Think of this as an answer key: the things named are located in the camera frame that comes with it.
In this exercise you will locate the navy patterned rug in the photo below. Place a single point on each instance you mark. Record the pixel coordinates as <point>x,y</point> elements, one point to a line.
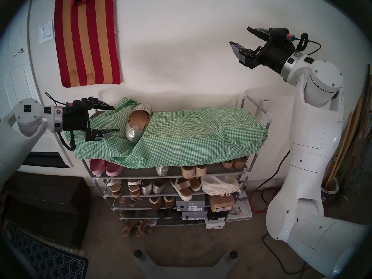
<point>49,258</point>

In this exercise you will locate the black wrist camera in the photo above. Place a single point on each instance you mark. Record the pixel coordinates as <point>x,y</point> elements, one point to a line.
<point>76,105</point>
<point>279,34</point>

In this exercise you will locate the white plastic pipe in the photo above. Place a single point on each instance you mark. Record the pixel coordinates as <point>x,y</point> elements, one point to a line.
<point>265,105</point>

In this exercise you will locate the tan suede shoe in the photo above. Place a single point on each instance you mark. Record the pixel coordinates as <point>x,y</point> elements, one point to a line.
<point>228,164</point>
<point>240,163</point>

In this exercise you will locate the black star knob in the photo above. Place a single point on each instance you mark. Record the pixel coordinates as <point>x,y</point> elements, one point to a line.
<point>233,255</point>
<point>139,254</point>

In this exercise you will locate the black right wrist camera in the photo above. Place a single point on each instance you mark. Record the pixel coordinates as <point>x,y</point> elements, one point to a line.
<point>279,34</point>

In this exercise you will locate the light wooden slat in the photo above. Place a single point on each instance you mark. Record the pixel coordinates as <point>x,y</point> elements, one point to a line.
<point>342,144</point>

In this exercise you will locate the green gingham cloth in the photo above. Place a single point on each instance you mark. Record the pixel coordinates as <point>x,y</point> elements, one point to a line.
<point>189,136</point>

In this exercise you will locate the black ankle boot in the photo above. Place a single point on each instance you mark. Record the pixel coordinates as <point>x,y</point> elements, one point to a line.
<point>170,215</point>

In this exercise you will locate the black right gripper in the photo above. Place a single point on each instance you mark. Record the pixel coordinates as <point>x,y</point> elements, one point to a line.
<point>274,56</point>

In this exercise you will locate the black shoebox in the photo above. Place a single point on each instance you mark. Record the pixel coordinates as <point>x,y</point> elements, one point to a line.
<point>217,215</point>

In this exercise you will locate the woven espadrille shoe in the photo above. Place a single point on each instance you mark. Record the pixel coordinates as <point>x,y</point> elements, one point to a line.
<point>188,173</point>
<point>200,171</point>

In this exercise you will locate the pink slip-on shoe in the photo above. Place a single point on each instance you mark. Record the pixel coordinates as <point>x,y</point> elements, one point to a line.
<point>97,166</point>
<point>114,169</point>

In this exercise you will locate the grey robot base frame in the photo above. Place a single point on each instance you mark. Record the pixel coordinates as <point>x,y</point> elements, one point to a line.
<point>145,266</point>

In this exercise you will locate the silver perforated shoe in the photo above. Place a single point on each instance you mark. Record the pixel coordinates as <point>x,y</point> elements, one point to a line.
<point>162,171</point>
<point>138,123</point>

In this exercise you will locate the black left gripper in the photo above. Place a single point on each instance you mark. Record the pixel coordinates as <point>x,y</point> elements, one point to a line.
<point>75,120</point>

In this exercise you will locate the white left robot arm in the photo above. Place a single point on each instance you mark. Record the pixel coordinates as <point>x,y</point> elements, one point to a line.
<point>29,118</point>

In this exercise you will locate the dark pot with white rim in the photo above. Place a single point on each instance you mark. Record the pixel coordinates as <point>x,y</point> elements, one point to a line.
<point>334,186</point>

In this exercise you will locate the dark grey Vionic shoebox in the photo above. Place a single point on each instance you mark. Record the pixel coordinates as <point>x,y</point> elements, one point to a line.
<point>194,216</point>

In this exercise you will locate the white flat carton with label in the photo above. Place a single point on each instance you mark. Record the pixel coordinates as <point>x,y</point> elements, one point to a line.
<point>243,210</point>

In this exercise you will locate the brown leather shoe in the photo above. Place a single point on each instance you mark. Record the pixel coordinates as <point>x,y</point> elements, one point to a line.
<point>155,203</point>
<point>169,202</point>

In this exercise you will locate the white double light switch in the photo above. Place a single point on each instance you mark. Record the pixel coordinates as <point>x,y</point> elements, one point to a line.
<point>46,32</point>

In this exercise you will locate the brown cardboard shoebox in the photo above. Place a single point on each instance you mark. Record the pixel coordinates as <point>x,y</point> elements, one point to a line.
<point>221,203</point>

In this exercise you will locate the white panel door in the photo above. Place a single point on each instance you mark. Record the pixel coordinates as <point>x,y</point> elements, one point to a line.
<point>17,63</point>

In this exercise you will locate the white shoebox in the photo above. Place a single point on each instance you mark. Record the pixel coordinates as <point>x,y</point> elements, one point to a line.
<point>215,224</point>

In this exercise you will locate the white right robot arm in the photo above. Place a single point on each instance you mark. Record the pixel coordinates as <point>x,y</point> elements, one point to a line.
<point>314,130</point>

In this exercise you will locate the tall dark wooden board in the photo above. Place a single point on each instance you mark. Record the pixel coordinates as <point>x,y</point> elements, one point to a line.
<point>363,112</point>

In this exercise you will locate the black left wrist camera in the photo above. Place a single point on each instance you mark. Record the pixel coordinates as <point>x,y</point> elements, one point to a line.
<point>76,105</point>

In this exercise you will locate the grey metal shoe rack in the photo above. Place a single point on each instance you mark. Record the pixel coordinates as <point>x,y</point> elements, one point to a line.
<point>139,171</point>

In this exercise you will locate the silver metallic flat shoe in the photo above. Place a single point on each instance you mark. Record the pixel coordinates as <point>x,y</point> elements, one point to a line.
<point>146,187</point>
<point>159,187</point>

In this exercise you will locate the red orange striped wall hanging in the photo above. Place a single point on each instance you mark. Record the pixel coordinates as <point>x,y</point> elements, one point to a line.
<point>87,43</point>

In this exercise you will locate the light grey Vionic shoebox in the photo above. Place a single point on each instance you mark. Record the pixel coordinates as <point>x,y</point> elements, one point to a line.
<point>190,204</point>

